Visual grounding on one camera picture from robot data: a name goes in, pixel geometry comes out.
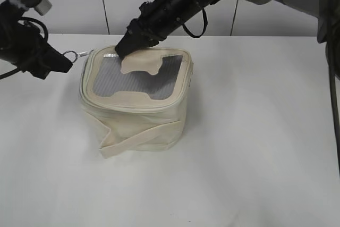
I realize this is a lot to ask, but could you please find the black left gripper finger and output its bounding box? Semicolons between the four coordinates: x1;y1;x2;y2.
42;45;73;74

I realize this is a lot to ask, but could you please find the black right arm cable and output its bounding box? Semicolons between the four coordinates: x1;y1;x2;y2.
325;22;340;187

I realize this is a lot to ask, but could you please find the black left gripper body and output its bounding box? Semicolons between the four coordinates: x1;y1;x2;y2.
1;21;48;79

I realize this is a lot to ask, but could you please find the cream canvas zipper bag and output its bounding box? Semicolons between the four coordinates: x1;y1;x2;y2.
79;46;193;158

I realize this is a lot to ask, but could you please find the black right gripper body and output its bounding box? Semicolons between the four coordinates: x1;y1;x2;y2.
126;0;205;46

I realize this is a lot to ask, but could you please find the silver zipper pull ring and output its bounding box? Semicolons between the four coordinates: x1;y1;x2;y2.
63;48;94;62

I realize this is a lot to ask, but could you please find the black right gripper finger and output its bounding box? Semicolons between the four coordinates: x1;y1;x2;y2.
115;31;159;60

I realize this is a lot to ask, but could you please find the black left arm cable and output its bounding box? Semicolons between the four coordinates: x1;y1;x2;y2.
0;16;49;80

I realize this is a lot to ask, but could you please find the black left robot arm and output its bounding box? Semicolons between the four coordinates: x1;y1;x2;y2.
1;0;73;80

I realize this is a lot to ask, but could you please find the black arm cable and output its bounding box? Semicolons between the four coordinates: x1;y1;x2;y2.
0;16;49;80
325;22;340;187

